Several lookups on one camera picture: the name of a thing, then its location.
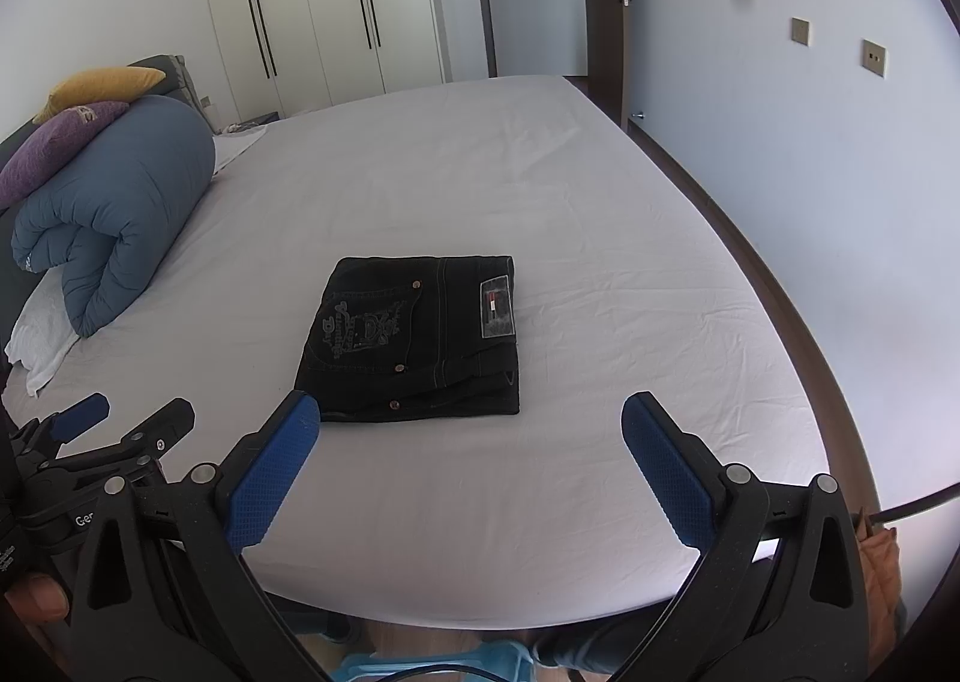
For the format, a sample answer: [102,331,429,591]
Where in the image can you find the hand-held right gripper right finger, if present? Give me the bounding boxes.
[620,389,897,682]

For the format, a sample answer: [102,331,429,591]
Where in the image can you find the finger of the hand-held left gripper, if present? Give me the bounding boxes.
[11,393,112,458]
[52,397,197,482]

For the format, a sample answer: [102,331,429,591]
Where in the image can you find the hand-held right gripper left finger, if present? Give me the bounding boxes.
[64,389,331,682]

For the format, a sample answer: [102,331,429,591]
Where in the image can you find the black denim pants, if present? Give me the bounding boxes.
[294,254,522,424]

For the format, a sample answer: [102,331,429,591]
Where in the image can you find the person's left hand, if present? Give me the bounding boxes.
[4,572,73,627]

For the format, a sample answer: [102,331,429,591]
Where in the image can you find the crumpled white cloth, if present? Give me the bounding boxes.
[6,267,83,399]

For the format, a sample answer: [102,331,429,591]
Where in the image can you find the person's right leg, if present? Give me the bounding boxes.
[531,603,680,682]

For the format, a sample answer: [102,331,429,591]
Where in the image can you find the rolled blue duvet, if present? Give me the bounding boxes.
[10,95,218,339]

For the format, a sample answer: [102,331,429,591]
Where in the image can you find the light blue plastic stool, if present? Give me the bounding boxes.
[334,639,542,682]

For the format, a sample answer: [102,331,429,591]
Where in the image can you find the purple pillow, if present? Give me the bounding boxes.
[0,100,132,210]

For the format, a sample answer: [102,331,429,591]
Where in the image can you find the flat white pillow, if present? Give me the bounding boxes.
[210,125,269,174]

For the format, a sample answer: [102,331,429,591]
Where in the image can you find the bed with white sheet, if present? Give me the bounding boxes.
[0,74,882,634]

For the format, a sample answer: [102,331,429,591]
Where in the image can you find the yellow pillow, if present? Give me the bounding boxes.
[31,67,167,125]

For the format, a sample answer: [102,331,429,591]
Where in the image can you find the brown wooden door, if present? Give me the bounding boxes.
[581,0,640,128]

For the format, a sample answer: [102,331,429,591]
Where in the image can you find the cream wardrobe with black handles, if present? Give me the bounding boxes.
[196,0,447,120]

